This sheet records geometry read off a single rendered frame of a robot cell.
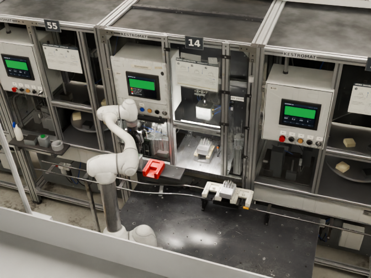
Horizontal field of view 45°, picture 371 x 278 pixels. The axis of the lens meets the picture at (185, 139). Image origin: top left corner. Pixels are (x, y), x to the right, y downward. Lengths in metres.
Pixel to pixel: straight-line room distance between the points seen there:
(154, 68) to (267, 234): 1.46
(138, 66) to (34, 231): 2.54
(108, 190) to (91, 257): 2.24
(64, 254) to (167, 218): 2.85
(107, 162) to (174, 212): 0.95
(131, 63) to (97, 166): 0.80
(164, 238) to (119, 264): 2.73
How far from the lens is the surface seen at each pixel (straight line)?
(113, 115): 3.25
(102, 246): 0.68
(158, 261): 0.65
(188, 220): 3.52
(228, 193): 3.37
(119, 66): 3.27
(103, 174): 2.85
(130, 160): 2.82
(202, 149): 3.59
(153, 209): 3.62
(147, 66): 3.17
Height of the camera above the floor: 3.30
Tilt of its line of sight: 38 degrees down
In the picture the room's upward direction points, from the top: 3 degrees counter-clockwise
